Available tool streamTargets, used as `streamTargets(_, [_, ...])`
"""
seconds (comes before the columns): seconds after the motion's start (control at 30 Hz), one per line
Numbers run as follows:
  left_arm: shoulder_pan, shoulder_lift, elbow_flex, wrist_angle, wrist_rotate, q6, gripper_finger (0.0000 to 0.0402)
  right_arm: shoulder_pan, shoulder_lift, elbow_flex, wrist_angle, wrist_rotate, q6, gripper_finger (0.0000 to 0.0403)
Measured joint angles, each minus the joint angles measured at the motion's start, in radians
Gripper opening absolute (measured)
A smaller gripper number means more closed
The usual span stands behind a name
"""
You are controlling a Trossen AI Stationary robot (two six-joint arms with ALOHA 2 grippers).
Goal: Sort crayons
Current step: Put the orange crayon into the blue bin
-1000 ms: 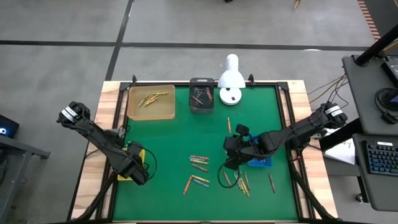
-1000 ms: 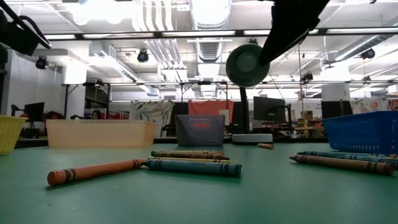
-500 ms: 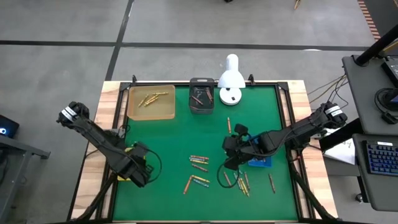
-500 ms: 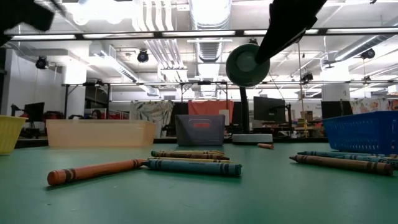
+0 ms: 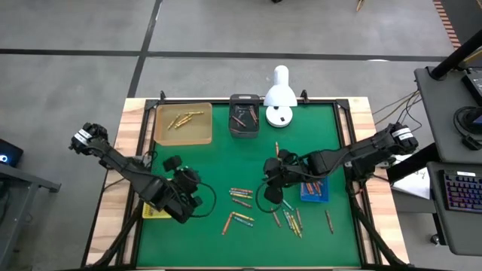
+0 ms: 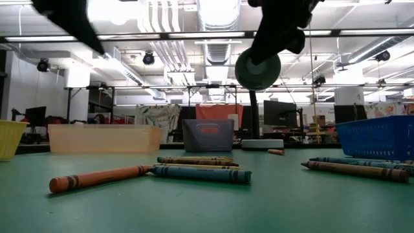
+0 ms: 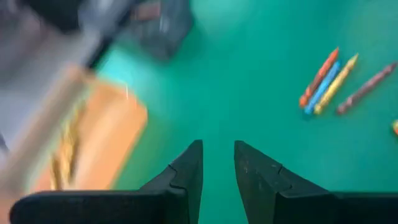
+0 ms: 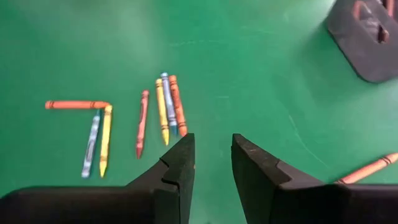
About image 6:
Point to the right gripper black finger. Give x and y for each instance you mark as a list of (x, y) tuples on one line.
[(268, 45)]

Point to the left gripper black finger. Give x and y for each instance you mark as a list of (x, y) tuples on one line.
[(71, 19)]

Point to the white LED light bar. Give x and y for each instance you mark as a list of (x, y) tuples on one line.
[(32, 38), (376, 31), (318, 32)]

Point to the black rig beam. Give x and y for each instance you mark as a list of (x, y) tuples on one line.
[(335, 32)]

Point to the black monitor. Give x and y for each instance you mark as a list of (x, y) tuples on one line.
[(35, 117), (350, 114), (279, 114)]

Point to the red cloth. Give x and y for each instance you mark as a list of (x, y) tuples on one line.
[(216, 111)]

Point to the brown cardboard box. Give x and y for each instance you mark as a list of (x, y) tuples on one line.
[(320, 120)]

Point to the white desk lamp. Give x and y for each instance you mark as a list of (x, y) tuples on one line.
[(262, 144)]

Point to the person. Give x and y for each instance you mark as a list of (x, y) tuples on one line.
[(99, 119)]

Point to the orange crayon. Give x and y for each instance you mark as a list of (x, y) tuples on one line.
[(276, 151), (97, 178)]

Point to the grey translucent plastic bin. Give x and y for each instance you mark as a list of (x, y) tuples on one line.
[(207, 142)]

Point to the orange translucent plastic bin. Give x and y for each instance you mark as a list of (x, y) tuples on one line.
[(103, 139)]

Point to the pale leaf-print cloth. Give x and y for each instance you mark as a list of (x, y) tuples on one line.
[(158, 119)]

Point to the colourful flower-print cloth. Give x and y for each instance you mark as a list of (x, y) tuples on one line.
[(385, 110)]

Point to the yellow plastic basket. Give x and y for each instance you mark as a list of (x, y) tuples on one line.
[(9, 139)]

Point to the yellow crayon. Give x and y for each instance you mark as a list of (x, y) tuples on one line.
[(197, 166)]

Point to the blue plastic basket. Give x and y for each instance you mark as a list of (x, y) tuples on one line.
[(378, 139)]

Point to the brown crayon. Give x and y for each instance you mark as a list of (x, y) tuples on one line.
[(355, 170)]

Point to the green table mat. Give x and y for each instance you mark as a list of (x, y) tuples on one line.
[(207, 210)]

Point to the black dome camera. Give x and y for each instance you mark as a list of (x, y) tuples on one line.
[(43, 65), (148, 59), (382, 56), (319, 81)]

